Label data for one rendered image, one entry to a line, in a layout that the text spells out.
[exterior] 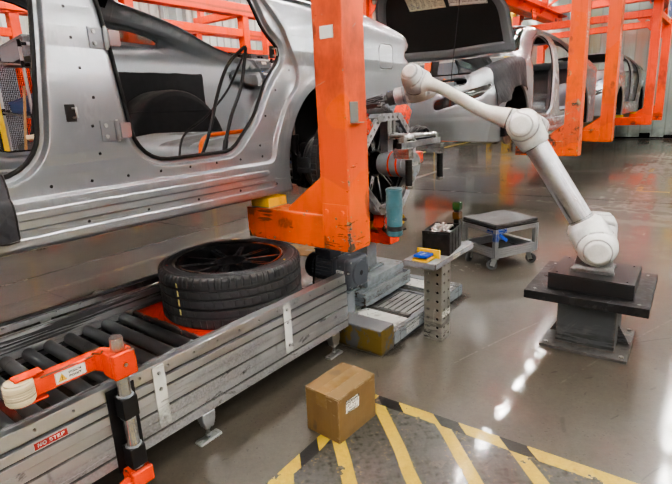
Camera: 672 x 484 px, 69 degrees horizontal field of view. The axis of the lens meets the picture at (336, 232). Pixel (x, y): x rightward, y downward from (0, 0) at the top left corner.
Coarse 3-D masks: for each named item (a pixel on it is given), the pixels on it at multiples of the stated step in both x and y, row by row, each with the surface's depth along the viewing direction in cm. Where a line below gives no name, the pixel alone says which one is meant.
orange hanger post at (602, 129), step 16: (624, 0) 650; (608, 16) 657; (608, 32) 661; (608, 48) 665; (608, 64) 669; (608, 80) 673; (608, 96) 677; (608, 112) 682; (592, 128) 700; (608, 128) 686
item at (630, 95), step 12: (564, 60) 1183; (600, 60) 1192; (624, 60) 1188; (600, 72) 970; (624, 72) 1010; (600, 84) 951; (624, 84) 1012; (636, 84) 1183; (600, 96) 950; (624, 96) 1026; (636, 96) 1170; (600, 108) 957; (624, 108) 1047; (636, 108) 1171
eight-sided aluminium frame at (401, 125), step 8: (376, 120) 255; (384, 120) 261; (400, 120) 274; (376, 128) 256; (400, 128) 283; (408, 128) 281; (368, 136) 251; (368, 144) 252; (400, 184) 292; (408, 192) 290; (376, 200) 264; (376, 208) 265; (384, 208) 270
